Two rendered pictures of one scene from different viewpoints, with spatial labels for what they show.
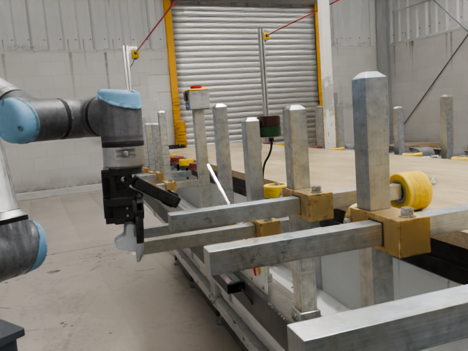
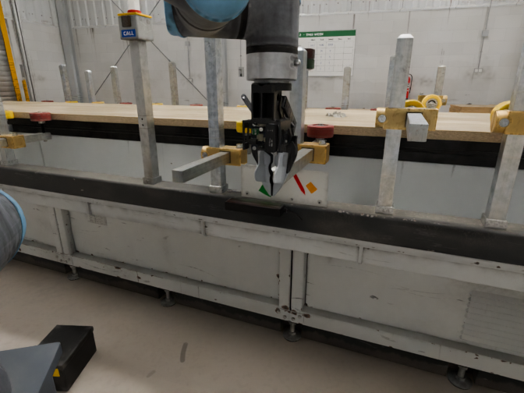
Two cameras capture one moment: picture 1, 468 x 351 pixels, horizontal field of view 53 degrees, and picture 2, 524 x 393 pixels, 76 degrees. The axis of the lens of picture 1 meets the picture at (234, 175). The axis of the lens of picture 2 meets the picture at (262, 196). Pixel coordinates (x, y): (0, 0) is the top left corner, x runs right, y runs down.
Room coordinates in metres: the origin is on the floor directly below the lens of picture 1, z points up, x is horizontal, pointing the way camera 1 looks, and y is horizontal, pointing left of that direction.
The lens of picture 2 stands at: (0.64, 0.73, 1.02)
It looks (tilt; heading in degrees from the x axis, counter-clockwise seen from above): 18 degrees down; 309
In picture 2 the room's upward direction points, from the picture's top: straight up
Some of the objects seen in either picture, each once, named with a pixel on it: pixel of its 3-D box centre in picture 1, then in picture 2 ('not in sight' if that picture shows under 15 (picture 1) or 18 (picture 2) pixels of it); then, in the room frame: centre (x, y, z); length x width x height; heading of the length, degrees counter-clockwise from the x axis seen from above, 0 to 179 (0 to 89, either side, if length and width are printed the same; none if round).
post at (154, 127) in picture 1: (158, 166); not in sight; (2.59, 0.41, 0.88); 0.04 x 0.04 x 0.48; 18
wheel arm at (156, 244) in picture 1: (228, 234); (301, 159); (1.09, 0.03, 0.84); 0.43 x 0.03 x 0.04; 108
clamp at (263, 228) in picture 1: (261, 226); (303, 151); (1.14, -0.06, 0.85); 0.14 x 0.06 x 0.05; 18
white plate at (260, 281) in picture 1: (246, 260); (281, 185); (1.18, -0.02, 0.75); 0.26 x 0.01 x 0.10; 18
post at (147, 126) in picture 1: (152, 163); not in sight; (2.83, 0.48, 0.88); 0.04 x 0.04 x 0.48; 18
